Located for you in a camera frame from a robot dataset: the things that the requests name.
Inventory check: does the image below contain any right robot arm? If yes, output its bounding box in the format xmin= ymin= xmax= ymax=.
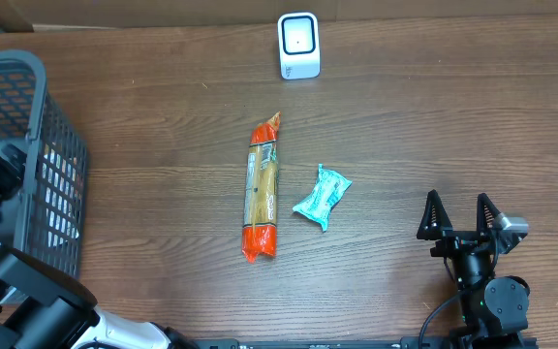
xmin=417 ymin=190 xmax=538 ymax=348

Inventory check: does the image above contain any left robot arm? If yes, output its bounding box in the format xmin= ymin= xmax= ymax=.
xmin=0 ymin=152 xmax=197 ymax=348

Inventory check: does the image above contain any teal snack packet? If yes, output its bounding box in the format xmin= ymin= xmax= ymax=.
xmin=293 ymin=164 xmax=352 ymax=232

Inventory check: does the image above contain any white barcode scanner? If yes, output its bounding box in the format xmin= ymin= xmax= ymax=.
xmin=277 ymin=12 xmax=321 ymax=80

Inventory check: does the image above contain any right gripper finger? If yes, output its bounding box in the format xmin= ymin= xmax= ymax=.
xmin=417 ymin=190 xmax=453 ymax=240
xmin=477 ymin=193 xmax=501 ymax=232

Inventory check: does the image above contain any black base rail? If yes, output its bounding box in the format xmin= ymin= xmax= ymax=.
xmin=191 ymin=336 xmax=540 ymax=349

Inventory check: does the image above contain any grey plastic mesh basket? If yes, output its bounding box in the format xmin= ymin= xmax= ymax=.
xmin=0 ymin=50 xmax=89 ymax=277

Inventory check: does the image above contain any long orange snack package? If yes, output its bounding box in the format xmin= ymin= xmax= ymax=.
xmin=241 ymin=112 xmax=281 ymax=264

